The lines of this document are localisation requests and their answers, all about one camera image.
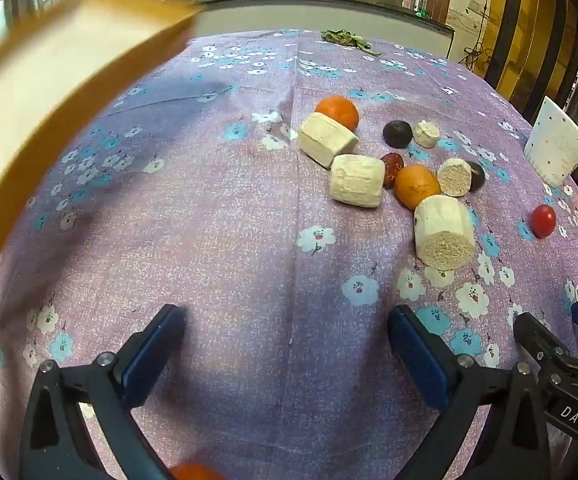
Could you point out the medium cream cylinder chunk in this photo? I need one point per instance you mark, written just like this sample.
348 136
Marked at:
455 176

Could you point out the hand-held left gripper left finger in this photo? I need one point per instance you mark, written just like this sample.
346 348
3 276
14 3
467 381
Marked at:
155 345

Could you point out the dark plum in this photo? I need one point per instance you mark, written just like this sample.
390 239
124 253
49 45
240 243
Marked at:
478 176
397 134

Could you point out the red jujube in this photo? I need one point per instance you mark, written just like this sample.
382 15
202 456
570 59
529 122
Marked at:
394 166

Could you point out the red cherry tomato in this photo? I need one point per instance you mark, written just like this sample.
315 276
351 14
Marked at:
543 220

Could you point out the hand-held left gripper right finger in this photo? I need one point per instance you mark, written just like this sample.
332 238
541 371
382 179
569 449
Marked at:
416 355

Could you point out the green leaves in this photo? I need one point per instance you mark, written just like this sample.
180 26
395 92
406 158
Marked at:
349 39

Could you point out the green bottle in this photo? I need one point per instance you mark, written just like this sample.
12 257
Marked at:
423 2

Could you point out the small cream cylinder chunk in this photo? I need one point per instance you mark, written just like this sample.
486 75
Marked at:
427 133

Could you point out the white dotted cup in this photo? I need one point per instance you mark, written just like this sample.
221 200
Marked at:
556 142

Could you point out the wide cream cylinder chunk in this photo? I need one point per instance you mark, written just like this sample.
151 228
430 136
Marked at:
326 139

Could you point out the yellow rimmed cardboard box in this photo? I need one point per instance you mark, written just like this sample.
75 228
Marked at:
44 125

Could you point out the purple floral tablecloth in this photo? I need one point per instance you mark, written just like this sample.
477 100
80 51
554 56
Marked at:
219 210

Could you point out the orange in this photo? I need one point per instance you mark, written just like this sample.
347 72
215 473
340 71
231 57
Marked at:
415 186
195 472
341 109

